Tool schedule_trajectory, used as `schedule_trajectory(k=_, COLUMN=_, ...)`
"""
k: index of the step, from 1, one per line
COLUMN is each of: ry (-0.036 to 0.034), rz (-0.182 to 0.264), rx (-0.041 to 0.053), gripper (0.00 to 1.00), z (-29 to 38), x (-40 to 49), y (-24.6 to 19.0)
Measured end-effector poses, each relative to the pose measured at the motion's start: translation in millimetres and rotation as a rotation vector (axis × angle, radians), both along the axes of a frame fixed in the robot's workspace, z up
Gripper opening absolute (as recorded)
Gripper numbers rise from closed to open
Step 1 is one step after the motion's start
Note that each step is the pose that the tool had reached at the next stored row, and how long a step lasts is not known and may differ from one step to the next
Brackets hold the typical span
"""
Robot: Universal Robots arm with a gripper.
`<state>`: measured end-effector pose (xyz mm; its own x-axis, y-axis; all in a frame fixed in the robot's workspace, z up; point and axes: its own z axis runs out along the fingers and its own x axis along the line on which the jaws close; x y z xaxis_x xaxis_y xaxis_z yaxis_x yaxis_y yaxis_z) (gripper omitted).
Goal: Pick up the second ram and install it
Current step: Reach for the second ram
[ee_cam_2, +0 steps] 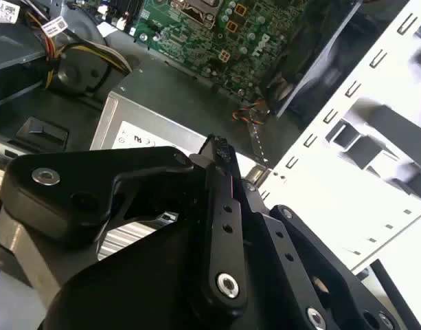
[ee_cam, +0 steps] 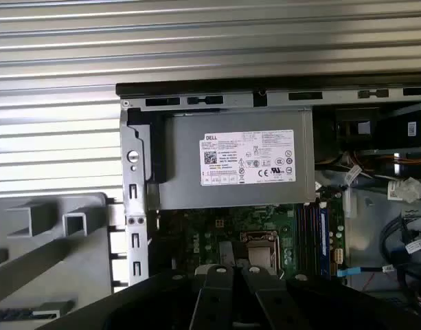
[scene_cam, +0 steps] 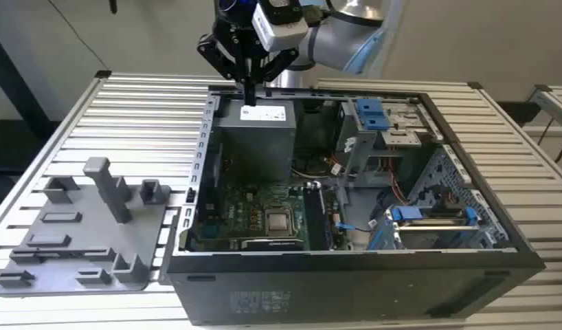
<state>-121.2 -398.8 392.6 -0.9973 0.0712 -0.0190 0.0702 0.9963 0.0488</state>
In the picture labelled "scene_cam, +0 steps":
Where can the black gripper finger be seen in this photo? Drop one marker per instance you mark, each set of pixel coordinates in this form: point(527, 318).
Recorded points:
point(278, 65)
point(220, 56)

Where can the grey plastic parts rack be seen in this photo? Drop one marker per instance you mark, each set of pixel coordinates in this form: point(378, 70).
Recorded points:
point(92, 240)

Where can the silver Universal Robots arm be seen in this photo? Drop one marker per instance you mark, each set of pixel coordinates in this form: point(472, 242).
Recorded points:
point(335, 44)

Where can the black RAM slot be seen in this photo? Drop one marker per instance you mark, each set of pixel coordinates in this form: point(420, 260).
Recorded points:
point(311, 220)

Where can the blue drive latch clip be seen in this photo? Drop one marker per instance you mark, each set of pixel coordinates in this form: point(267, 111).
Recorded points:
point(368, 106)
point(376, 123)

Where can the grey power supply unit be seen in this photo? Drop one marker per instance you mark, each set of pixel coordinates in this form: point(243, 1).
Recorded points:
point(258, 151)

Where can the black table corner cap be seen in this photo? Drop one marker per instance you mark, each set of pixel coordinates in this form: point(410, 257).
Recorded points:
point(103, 73)
point(474, 85)
point(542, 87)

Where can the black hanging rod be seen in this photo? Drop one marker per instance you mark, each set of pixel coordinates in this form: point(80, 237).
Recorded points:
point(112, 6)

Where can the silver metal drive cage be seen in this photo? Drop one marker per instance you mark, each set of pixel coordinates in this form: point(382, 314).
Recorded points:
point(399, 138)

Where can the green motherboard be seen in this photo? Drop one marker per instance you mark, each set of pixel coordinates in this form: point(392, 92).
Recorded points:
point(243, 206)

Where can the silver CPU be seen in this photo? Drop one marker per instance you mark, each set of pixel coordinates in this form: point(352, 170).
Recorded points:
point(279, 224)

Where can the blue disk carrier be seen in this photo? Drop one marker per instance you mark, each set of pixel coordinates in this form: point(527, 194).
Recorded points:
point(406, 213)

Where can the black graphics card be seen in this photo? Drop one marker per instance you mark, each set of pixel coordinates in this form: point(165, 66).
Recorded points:
point(271, 244)

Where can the metal slat side table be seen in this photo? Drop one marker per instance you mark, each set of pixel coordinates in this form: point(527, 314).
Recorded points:
point(559, 103)

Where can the black open PC case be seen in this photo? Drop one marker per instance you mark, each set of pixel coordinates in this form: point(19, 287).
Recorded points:
point(307, 292)

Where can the metal disk bay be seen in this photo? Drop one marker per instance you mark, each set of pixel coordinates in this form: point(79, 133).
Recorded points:
point(491, 235)

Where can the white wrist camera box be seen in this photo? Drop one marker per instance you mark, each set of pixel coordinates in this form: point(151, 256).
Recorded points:
point(283, 34)

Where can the black desk frame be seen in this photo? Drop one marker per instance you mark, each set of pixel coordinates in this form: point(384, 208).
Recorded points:
point(19, 79)

